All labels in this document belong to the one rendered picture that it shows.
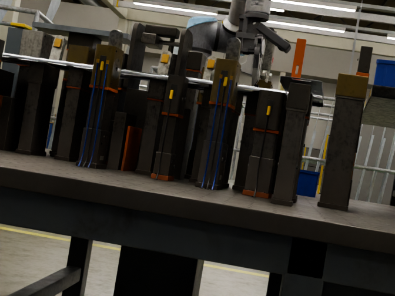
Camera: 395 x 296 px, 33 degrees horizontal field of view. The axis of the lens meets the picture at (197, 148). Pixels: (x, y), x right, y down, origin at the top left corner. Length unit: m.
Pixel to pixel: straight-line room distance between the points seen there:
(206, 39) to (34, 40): 0.70
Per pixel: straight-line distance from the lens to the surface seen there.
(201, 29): 2.66
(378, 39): 12.55
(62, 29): 2.49
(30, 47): 2.35
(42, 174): 1.36
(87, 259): 2.93
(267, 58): 2.16
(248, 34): 2.00
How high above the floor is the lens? 0.79
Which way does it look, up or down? level
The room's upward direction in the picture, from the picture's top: 9 degrees clockwise
